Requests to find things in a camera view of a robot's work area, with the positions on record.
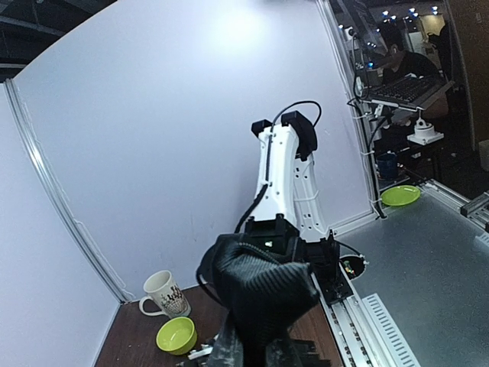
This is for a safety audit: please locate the black necktie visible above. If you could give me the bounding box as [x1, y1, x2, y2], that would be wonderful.
[196, 234, 319, 366]

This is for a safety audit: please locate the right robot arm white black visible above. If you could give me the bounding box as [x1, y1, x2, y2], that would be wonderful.
[235, 102, 342, 293]

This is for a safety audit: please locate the white patterned mug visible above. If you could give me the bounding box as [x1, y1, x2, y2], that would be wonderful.
[138, 270, 192, 319]

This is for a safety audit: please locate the dark blue mug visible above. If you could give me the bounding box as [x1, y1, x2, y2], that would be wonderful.
[377, 152, 398, 180]

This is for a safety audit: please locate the green plate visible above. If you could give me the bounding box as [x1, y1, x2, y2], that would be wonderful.
[381, 185, 421, 206]

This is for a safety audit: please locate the green plastic bowl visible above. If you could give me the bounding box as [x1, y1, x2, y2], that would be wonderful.
[156, 317, 198, 356]

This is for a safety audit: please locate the black keyboard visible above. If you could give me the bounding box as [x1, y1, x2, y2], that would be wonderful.
[362, 74, 454, 112]

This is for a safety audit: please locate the person in black shirt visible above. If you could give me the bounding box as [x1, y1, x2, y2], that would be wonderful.
[377, 23, 449, 126]

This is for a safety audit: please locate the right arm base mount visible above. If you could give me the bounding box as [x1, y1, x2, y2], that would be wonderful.
[308, 232, 368, 305]

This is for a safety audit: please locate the right aluminium frame post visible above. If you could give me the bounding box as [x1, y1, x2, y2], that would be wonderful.
[315, 1, 387, 219]

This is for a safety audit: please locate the aluminium frame post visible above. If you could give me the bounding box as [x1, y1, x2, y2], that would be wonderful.
[3, 79, 136, 304]
[315, 1, 387, 219]

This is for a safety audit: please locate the white security camera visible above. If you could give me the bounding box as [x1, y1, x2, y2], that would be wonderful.
[406, 109, 444, 146]

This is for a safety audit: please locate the aluminium front rail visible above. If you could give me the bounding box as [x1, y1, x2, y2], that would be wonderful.
[320, 281, 420, 367]

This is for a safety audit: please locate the left aluminium frame post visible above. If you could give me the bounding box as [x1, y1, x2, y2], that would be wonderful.
[3, 79, 136, 304]

